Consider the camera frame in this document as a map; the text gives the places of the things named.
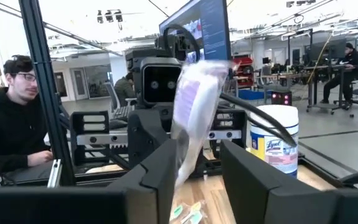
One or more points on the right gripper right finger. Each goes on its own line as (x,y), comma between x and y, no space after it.
(291,208)

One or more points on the red storage bins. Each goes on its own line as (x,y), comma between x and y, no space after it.
(244,67)

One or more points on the yellow disinfecting wipes canister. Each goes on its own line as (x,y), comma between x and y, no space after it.
(272,155)

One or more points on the long work desk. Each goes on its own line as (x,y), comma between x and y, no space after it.
(291,75)

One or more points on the person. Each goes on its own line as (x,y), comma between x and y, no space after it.
(124,90)
(350,65)
(8,124)

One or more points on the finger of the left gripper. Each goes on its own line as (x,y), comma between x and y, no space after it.
(145,137)
(211,161)

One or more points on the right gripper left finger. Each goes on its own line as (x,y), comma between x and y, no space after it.
(73,208)

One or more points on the large operator monitor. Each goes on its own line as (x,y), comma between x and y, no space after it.
(213,31)

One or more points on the blue storage bin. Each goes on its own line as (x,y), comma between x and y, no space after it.
(250,95)

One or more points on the green toothbrush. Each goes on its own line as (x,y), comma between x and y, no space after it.
(194,214)

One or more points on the black ceiling spotlights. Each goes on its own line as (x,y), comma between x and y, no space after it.
(109,16)

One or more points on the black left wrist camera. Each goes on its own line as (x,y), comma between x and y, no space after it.
(160,84)

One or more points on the computer tower with lights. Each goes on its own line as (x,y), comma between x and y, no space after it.
(281,98)

